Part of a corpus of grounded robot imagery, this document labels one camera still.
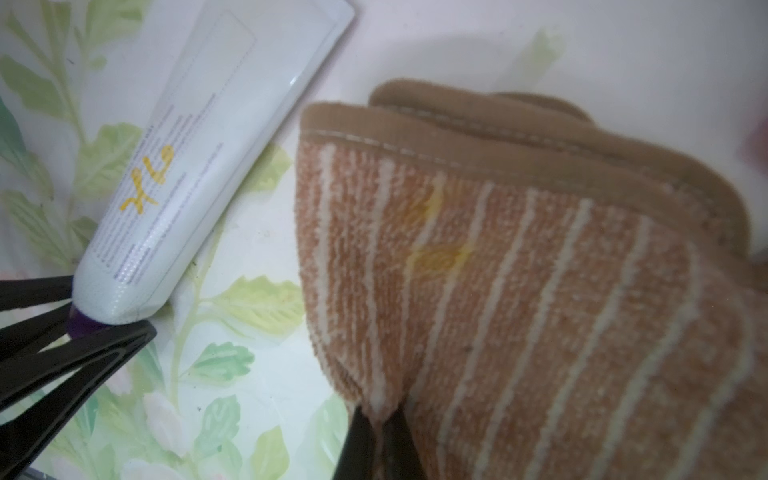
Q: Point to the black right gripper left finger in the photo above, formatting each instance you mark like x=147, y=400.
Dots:
x=357, y=456

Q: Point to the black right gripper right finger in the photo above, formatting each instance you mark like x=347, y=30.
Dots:
x=399, y=454

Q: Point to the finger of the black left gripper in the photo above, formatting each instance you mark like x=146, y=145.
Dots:
x=47, y=301
x=28, y=364

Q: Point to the brown striped towel cloth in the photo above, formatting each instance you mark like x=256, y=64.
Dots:
x=541, y=298

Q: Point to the white tube purple cap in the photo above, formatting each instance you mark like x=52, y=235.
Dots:
x=244, y=67

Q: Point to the white tube red cap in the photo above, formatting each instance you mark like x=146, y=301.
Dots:
x=755, y=149

